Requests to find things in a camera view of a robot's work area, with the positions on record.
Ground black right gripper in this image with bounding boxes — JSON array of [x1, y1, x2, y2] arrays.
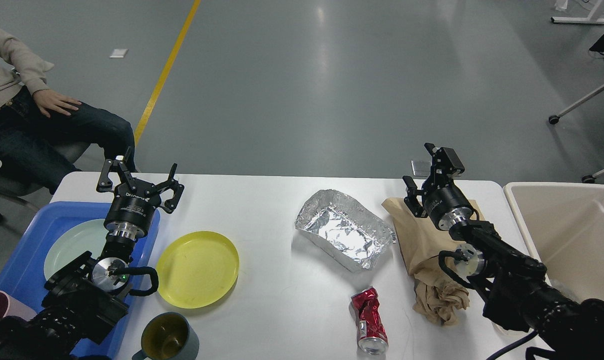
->
[[402, 143, 475, 231]]

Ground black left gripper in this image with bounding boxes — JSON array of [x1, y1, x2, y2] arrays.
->
[[96, 147, 185, 240]]

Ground yellow plastic plate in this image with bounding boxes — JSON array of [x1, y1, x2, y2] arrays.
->
[[156, 231, 240, 309]]

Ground dark teal mug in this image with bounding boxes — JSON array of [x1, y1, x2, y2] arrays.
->
[[132, 312, 200, 360]]

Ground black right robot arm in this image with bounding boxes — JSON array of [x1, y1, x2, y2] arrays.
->
[[403, 142, 604, 360]]

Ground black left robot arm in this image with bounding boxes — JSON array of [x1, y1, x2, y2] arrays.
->
[[0, 153, 184, 360]]

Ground person's bare hand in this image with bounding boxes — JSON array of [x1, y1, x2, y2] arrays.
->
[[32, 89, 83, 118]]

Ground metal floor plate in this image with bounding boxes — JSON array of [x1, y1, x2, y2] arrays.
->
[[411, 160, 432, 178]]

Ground grey chair under person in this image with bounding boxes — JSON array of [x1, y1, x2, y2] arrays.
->
[[0, 136, 91, 213]]

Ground pale green plate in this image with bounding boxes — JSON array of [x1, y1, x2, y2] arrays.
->
[[44, 218, 108, 280]]

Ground aluminium foil tray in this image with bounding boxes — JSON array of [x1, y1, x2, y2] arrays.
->
[[294, 189, 396, 272]]

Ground seated person in jeans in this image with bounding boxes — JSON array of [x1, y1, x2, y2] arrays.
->
[[0, 28, 137, 172]]

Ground crumpled brown paper bag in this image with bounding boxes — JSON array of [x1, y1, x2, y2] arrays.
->
[[382, 197, 470, 326]]

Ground blue plastic tray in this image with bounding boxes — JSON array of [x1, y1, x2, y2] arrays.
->
[[0, 202, 161, 359]]

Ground beige plastic bin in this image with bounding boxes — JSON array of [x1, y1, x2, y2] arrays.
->
[[503, 182, 604, 302]]

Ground crushed red soda can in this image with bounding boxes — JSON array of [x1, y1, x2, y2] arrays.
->
[[351, 286, 388, 355]]

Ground pink mug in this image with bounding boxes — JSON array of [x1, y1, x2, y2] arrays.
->
[[0, 291, 37, 321]]

